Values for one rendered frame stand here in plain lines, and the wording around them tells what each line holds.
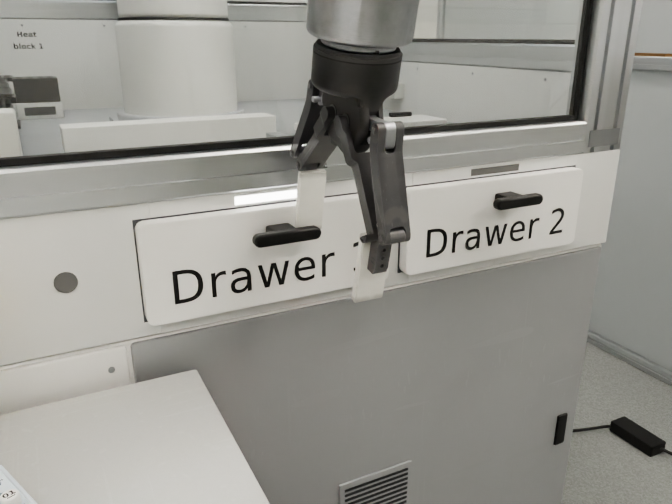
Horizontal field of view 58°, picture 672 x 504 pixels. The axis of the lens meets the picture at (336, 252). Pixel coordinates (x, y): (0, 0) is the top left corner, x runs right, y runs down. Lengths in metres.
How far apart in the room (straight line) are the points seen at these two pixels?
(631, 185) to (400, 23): 1.86
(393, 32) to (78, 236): 0.35
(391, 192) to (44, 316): 0.36
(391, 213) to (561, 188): 0.44
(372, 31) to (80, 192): 0.31
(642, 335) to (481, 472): 1.41
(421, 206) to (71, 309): 0.41
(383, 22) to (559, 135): 0.46
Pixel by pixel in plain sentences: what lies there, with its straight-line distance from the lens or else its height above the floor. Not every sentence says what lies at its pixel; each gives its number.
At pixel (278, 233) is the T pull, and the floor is 0.91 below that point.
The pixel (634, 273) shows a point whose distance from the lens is 2.34.
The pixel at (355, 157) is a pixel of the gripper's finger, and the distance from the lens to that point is 0.52.
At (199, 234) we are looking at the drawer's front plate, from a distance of 0.64.
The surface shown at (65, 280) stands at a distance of 0.65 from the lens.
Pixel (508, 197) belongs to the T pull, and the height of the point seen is 0.91.
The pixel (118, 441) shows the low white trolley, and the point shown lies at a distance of 0.60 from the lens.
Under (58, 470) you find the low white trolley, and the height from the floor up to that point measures 0.76.
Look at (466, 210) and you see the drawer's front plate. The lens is 0.79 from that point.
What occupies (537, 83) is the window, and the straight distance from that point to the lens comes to 0.88.
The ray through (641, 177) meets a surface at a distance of 2.28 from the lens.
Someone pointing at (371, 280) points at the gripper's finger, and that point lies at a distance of 0.55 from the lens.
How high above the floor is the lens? 1.10
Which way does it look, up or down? 20 degrees down
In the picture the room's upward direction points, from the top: straight up
